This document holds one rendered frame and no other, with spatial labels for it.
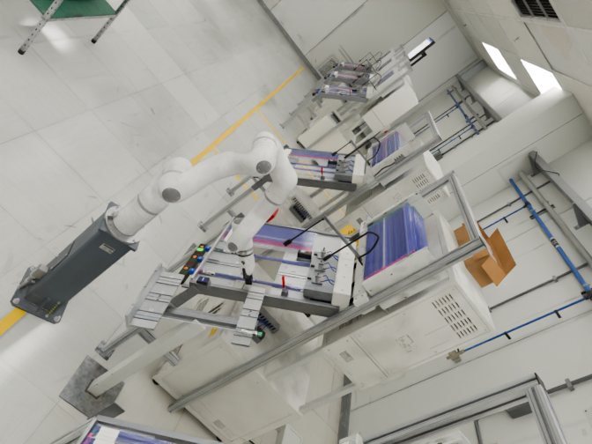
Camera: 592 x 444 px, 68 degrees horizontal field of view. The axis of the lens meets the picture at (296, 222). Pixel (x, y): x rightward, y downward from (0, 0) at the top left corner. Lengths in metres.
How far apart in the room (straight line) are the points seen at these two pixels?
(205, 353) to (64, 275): 0.78
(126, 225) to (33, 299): 0.71
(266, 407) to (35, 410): 1.09
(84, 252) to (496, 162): 4.18
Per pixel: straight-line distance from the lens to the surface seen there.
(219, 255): 2.34
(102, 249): 2.12
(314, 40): 10.54
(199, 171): 1.78
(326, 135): 6.54
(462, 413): 1.31
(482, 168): 5.17
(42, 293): 2.47
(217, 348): 2.35
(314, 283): 2.07
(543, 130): 5.19
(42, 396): 2.43
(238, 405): 2.61
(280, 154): 1.80
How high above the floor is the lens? 2.09
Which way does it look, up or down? 24 degrees down
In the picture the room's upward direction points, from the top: 56 degrees clockwise
